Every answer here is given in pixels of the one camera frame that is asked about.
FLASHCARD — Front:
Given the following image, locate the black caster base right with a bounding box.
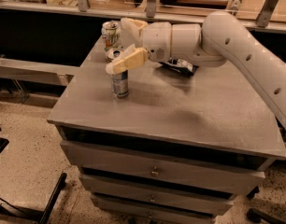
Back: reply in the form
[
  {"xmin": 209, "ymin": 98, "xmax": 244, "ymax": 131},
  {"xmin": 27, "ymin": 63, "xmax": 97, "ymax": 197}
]
[{"xmin": 246, "ymin": 208, "xmax": 286, "ymax": 224}]

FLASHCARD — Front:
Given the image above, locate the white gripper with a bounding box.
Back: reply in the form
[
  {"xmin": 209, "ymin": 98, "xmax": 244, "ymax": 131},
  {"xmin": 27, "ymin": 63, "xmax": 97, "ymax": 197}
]
[{"xmin": 106, "ymin": 18, "xmax": 172, "ymax": 75}]

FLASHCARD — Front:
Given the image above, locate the middle grey drawer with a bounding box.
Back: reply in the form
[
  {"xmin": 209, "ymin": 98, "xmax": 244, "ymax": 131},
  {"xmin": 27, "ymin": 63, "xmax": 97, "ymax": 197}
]
[{"xmin": 79, "ymin": 174, "xmax": 233, "ymax": 216}]

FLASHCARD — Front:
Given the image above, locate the silver blue redbull can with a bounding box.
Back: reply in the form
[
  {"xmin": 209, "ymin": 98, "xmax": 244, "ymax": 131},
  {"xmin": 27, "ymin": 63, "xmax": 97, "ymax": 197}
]
[{"xmin": 107, "ymin": 49, "xmax": 129, "ymax": 98}]

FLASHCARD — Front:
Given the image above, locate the grey drawer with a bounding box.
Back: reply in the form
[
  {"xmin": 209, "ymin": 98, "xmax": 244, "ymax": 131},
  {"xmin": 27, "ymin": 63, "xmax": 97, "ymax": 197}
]
[
  {"xmin": 79, "ymin": 174, "xmax": 233, "ymax": 216},
  {"xmin": 91, "ymin": 195, "xmax": 215, "ymax": 224},
  {"xmin": 61, "ymin": 140, "xmax": 265, "ymax": 195}
]

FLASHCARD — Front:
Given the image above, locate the black floor stand leg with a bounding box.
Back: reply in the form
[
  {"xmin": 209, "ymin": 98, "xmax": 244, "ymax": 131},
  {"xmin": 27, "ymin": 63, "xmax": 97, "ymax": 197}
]
[{"xmin": 0, "ymin": 173, "xmax": 67, "ymax": 224}]

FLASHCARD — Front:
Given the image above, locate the top grey drawer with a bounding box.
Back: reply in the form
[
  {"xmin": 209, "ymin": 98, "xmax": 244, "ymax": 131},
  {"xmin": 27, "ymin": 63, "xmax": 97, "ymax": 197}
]
[{"xmin": 61, "ymin": 140, "xmax": 265, "ymax": 195}]

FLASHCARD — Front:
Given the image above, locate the grey drawer cabinet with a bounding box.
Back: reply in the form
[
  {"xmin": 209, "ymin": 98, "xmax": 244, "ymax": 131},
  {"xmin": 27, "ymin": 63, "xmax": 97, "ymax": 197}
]
[{"xmin": 47, "ymin": 21, "xmax": 286, "ymax": 224}]

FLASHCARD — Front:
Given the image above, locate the grey metal railing beam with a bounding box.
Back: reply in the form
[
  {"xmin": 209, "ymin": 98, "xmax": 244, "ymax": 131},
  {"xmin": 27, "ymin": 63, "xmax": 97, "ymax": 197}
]
[{"xmin": 0, "ymin": 0, "xmax": 286, "ymax": 33}]

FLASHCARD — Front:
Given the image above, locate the grey metal side beam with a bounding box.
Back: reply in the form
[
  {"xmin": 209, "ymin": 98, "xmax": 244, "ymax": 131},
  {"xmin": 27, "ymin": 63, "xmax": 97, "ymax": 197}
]
[{"xmin": 0, "ymin": 59, "xmax": 79, "ymax": 86}]

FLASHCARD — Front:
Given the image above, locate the white green soda can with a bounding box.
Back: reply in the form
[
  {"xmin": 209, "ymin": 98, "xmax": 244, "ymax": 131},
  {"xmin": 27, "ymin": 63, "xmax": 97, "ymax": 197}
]
[{"xmin": 101, "ymin": 21, "xmax": 122, "ymax": 56}]

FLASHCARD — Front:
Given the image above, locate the bottom grey drawer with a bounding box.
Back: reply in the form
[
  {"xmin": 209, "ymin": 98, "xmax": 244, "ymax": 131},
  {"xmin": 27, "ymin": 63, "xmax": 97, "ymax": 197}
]
[{"xmin": 91, "ymin": 195, "xmax": 215, "ymax": 224}]

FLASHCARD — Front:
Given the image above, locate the blue white chip bag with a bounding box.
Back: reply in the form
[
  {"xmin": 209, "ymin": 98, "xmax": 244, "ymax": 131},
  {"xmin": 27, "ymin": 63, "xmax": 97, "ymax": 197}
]
[{"xmin": 160, "ymin": 59, "xmax": 198, "ymax": 77}]

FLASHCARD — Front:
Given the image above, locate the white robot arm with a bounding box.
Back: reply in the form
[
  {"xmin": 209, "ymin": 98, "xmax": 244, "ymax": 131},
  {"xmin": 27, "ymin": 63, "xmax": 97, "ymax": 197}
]
[{"xmin": 106, "ymin": 11, "xmax": 286, "ymax": 130}]

